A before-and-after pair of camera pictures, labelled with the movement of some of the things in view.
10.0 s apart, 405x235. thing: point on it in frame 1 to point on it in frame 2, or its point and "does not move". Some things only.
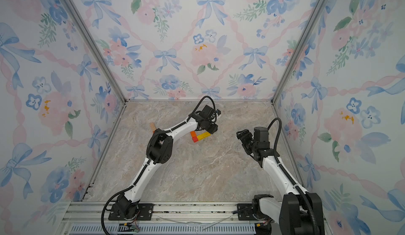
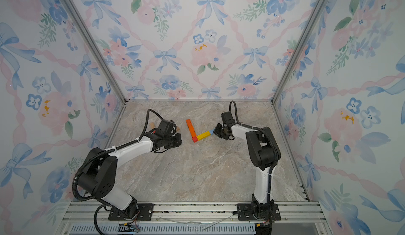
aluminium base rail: [84, 218] does not move
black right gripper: [244, 136] to [217, 131]
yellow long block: [203, 135] does not move
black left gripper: [214, 129] to [179, 140]
